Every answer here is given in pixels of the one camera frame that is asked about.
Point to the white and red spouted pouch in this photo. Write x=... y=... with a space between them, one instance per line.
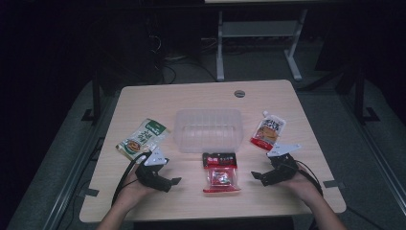
x=268 y=131

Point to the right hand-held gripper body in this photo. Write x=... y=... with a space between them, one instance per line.
x=285 y=167

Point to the person's left hand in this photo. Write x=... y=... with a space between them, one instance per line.
x=134 y=191

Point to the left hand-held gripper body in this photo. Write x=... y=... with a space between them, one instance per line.
x=150 y=174

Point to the white metal desk frame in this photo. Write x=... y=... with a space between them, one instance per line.
x=260 y=29

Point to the black metal stand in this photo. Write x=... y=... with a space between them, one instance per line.
x=95 y=102
x=360 y=102

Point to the clear plastic container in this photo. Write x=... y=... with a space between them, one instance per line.
x=208 y=131

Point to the grey tape strip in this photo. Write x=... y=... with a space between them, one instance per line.
x=89 y=192
x=333 y=184

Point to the person's right hand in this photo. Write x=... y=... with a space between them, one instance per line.
x=301 y=187

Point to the green and white snack packet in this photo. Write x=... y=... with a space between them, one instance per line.
x=142 y=138

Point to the red and black snack packet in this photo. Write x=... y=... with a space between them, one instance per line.
x=220 y=174

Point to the grey round table grommet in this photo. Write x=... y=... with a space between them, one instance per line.
x=239 y=93

